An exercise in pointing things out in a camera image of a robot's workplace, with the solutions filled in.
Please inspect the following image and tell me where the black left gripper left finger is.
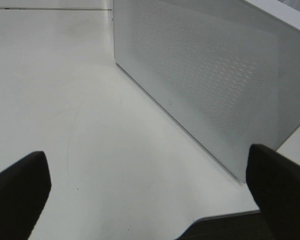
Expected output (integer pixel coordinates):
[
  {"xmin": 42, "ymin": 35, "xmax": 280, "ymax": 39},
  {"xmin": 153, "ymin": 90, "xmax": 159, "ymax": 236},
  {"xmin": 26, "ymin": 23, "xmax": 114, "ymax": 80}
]
[{"xmin": 0, "ymin": 151, "xmax": 52, "ymax": 240}]

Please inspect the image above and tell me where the white microwave door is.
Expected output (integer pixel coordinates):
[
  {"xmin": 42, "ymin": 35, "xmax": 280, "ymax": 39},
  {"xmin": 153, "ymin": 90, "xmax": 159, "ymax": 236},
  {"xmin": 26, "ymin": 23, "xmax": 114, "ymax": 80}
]
[{"xmin": 113, "ymin": 0, "xmax": 300, "ymax": 181}]

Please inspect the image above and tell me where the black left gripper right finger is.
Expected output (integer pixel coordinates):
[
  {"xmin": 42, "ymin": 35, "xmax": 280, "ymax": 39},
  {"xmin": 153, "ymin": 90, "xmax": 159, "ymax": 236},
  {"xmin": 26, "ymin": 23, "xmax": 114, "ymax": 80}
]
[{"xmin": 246, "ymin": 144, "xmax": 300, "ymax": 240}]

